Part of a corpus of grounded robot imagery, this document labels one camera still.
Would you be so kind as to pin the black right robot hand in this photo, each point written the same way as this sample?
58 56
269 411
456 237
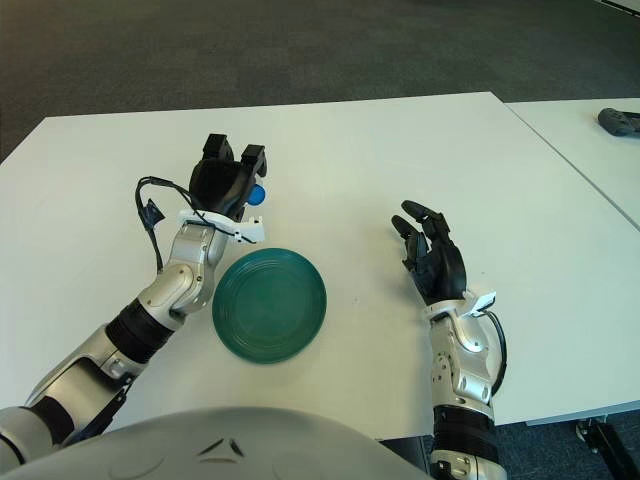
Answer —
442 265

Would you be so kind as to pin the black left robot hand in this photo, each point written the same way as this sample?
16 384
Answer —
217 185

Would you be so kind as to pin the clear bottle with blue cap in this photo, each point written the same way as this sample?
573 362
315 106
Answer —
257 196

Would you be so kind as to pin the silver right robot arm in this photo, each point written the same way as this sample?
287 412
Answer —
465 360

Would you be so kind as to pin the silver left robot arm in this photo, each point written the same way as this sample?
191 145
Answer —
165 290

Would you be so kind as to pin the green round plate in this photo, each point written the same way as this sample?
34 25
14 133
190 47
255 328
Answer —
270 305

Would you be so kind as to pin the white right wrist connector box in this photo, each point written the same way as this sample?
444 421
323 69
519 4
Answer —
482 304

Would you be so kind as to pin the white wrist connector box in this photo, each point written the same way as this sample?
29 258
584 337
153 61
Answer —
250 231
482 304

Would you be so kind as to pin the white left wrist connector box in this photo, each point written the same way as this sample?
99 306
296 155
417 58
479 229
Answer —
250 231

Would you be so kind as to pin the grey handheld controller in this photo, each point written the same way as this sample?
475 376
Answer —
620 121

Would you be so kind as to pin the black table leg with caster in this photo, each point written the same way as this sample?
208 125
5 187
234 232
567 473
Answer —
607 445

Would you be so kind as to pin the grey robot torso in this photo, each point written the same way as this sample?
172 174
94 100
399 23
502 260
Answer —
200 445

